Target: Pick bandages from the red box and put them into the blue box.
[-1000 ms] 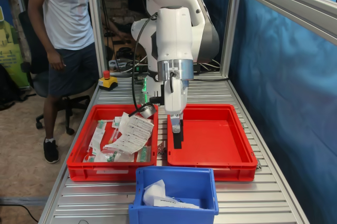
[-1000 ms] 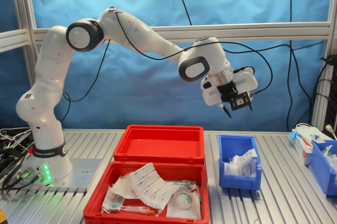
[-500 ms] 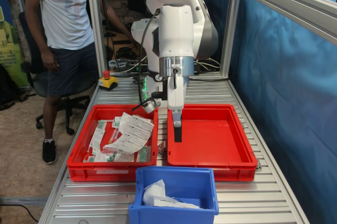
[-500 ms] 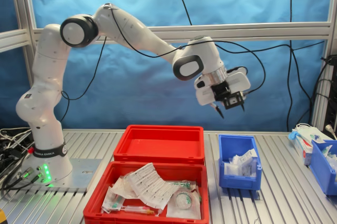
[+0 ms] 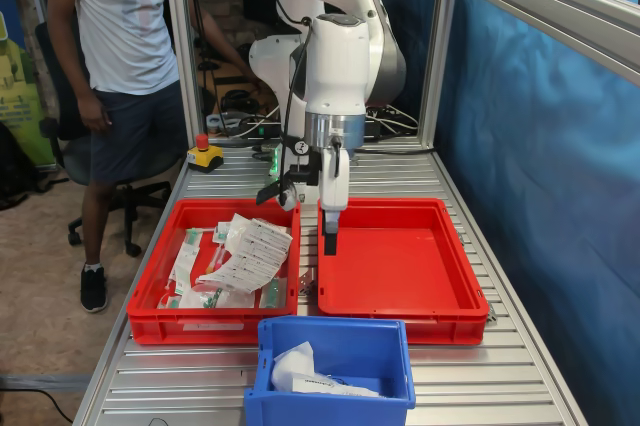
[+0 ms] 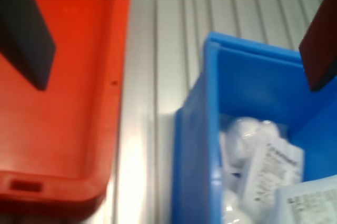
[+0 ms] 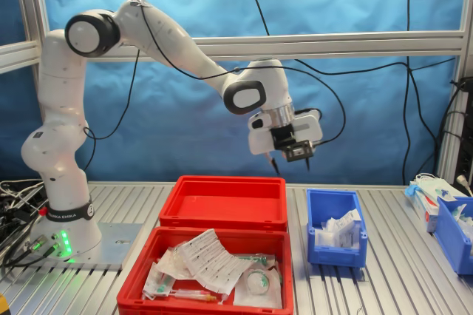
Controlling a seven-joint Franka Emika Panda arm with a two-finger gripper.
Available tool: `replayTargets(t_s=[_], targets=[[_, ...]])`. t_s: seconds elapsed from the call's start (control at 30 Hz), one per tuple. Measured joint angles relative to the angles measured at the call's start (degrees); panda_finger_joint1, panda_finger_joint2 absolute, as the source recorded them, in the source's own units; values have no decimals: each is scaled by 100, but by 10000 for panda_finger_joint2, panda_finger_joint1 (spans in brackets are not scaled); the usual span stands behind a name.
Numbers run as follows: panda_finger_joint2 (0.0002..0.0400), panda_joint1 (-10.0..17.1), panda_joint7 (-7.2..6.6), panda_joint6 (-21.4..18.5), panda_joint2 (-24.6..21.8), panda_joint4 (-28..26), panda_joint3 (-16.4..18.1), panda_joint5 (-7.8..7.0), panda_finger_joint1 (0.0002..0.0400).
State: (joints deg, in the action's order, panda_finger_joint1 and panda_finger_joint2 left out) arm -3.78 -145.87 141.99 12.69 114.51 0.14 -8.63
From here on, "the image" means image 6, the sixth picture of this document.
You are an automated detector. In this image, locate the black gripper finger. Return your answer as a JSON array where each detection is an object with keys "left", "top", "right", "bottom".
[
  {"left": 0, "top": 0, "right": 57, "bottom": 92},
  {"left": 298, "top": 0, "right": 337, "bottom": 93}
]

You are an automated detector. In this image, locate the white printed bandage packet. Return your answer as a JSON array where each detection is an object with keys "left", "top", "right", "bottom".
[{"left": 277, "top": 178, "right": 337, "bottom": 224}]

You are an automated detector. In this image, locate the shallow red plastic box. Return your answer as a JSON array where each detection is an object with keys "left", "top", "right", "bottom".
[{"left": 0, "top": 0, "right": 132, "bottom": 222}]

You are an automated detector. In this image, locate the blue plastic storage bin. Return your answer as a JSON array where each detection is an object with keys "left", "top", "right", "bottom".
[{"left": 170, "top": 31, "right": 337, "bottom": 224}]

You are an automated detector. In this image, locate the plain white bandage packet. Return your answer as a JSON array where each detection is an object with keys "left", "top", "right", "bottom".
[{"left": 220, "top": 117, "right": 281, "bottom": 224}]

